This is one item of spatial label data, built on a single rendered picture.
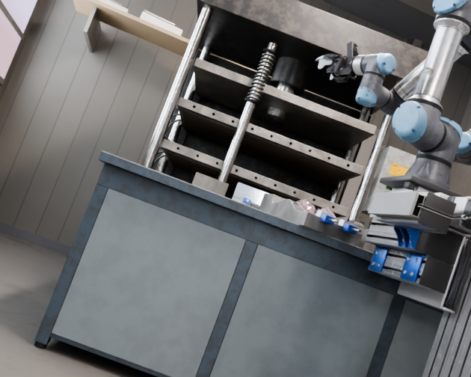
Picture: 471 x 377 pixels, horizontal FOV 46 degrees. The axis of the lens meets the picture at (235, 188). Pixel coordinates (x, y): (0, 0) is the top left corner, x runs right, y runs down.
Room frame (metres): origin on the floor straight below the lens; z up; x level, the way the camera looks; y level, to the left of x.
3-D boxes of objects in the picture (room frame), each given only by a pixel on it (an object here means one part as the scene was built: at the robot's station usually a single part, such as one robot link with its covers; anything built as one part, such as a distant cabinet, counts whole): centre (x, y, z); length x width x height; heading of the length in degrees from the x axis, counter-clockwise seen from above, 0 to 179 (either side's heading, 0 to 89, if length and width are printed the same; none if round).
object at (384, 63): (1.96, -0.33, 1.43); 0.11 x 0.08 x 0.09; 35
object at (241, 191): (3.29, -0.13, 0.87); 0.50 x 0.27 x 0.17; 1
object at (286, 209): (2.41, -0.34, 0.85); 0.50 x 0.26 x 0.11; 19
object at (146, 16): (4.55, 1.07, 2.08); 0.39 x 0.37 x 0.10; 99
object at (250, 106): (3.02, 0.08, 1.10); 0.05 x 0.05 x 1.30
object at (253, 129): (3.42, -0.08, 1.26); 1.10 x 0.74 x 0.05; 91
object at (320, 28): (3.37, -0.08, 1.75); 1.30 x 0.84 x 0.61; 91
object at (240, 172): (3.42, -0.08, 1.01); 1.10 x 0.74 x 0.05; 91
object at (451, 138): (1.81, -0.58, 1.20); 0.13 x 0.12 x 0.14; 125
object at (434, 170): (1.82, -0.59, 1.09); 0.15 x 0.15 x 0.10
